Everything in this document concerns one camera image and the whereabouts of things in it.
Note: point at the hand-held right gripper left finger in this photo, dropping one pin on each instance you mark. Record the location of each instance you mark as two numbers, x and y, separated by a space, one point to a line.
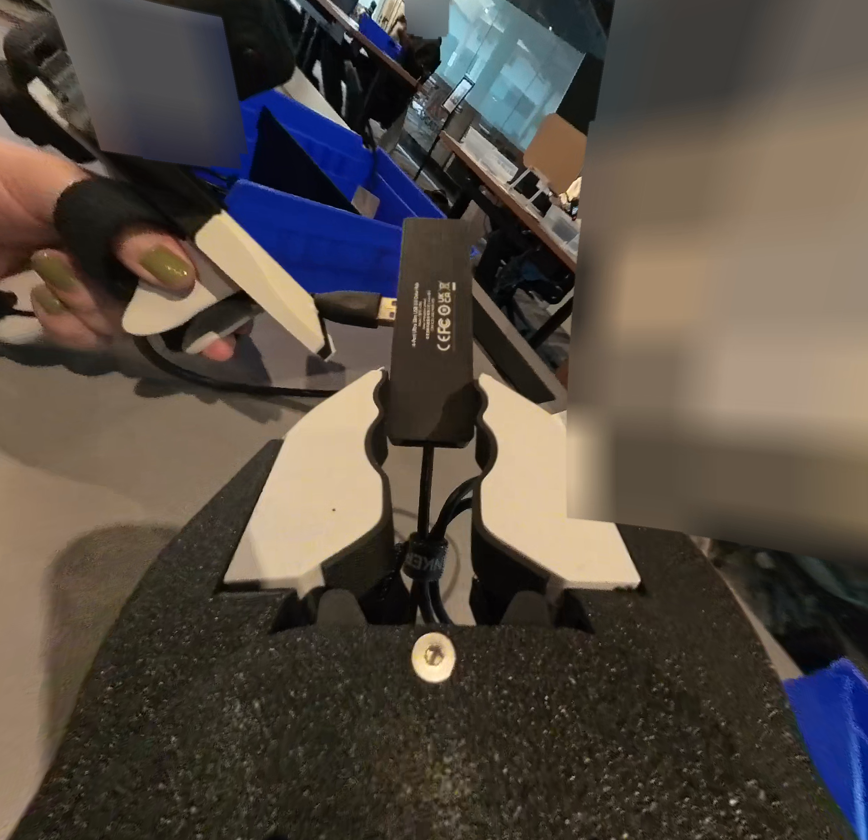
305 508

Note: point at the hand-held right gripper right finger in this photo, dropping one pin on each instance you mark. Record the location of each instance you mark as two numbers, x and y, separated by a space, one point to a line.
522 501

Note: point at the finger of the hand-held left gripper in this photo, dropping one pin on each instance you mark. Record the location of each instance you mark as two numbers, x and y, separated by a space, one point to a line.
271 277
163 315

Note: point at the blue plastic bin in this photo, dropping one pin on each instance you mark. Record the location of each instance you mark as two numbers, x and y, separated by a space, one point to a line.
834 738
312 243

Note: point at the black usb hub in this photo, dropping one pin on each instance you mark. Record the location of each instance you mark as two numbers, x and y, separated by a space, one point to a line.
430 325

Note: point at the grey usb hub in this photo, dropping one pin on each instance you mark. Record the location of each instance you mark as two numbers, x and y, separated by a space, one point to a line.
366 201

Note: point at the person's left hand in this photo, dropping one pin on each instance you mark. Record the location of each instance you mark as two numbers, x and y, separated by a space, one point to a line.
20 209

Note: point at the long office table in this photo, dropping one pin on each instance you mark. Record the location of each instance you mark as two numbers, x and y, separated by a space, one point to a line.
352 26

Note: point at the black divider panel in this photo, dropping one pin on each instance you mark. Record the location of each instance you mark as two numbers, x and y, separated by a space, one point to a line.
291 169

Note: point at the small blue bin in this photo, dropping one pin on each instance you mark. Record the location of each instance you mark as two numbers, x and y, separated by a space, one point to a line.
376 30

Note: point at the wooden office table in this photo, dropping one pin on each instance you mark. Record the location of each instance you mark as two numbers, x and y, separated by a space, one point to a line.
502 176

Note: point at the wooden display stand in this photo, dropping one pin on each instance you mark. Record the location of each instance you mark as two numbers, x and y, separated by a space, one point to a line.
556 152

